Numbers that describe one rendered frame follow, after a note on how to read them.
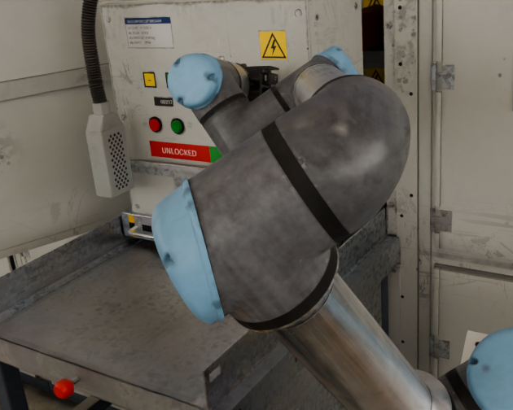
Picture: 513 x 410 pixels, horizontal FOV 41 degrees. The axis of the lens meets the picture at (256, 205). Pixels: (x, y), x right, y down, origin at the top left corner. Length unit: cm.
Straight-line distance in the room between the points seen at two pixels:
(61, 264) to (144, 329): 33
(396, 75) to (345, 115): 89
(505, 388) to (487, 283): 69
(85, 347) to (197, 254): 73
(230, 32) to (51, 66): 53
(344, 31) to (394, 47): 13
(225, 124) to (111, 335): 50
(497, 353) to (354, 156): 38
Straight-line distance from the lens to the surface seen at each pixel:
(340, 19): 133
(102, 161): 145
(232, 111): 94
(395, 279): 159
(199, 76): 93
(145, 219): 156
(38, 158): 171
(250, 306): 57
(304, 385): 128
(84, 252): 155
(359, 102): 56
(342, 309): 64
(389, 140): 55
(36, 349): 128
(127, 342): 123
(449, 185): 143
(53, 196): 174
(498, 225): 144
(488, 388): 83
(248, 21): 128
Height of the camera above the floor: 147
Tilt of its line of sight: 21 degrees down
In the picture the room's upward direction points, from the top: 5 degrees counter-clockwise
